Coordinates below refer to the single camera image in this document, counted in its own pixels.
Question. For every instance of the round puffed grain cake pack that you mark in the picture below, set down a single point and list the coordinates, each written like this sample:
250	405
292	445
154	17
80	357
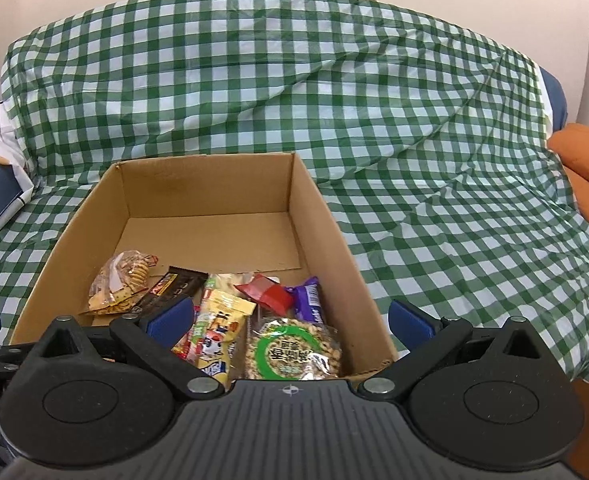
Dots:
289	349

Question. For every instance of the green white checkered cloth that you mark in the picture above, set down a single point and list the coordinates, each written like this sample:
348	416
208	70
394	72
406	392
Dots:
428	142

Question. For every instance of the small red-ended peanut candy pack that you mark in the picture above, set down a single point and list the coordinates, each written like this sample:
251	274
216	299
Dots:
183	347

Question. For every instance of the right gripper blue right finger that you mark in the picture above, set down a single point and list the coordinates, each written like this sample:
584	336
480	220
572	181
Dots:
430	342

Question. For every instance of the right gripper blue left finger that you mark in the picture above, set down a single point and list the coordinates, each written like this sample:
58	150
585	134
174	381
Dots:
147	341

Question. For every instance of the yellow snack bar wrapper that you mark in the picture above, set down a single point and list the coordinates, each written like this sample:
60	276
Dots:
226	316

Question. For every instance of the brown cardboard box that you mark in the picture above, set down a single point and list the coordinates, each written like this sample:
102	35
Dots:
215	214

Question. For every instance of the red snack packet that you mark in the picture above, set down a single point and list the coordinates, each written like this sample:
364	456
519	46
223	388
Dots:
268	294

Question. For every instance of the purple snack wrapper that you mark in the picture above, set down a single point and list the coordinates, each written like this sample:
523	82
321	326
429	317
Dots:
306	301

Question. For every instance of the dark brown biscuit pack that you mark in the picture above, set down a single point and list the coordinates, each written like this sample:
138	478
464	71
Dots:
175	285

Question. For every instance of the clear bag of cookies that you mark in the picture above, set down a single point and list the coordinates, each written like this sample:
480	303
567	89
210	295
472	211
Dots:
120	283

